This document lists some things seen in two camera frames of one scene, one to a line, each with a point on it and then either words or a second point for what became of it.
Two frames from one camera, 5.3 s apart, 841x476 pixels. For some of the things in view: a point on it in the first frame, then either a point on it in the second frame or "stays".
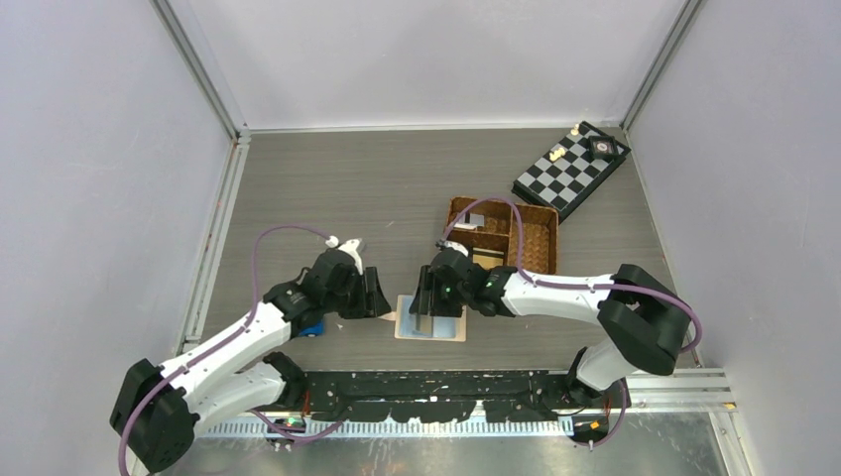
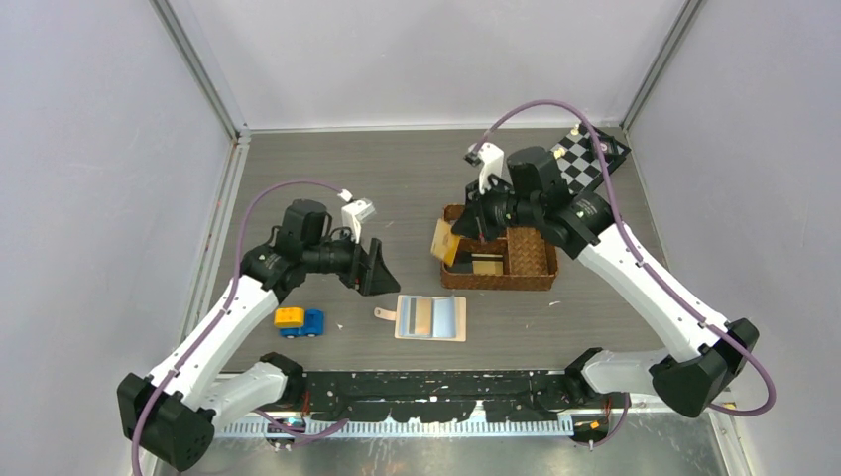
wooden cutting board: x=409 y=325 stays
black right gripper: x=428 y=281 → x=468 y=219
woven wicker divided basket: x=487 y=232 stays
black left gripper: x=371 y=301 → x=369 y=277
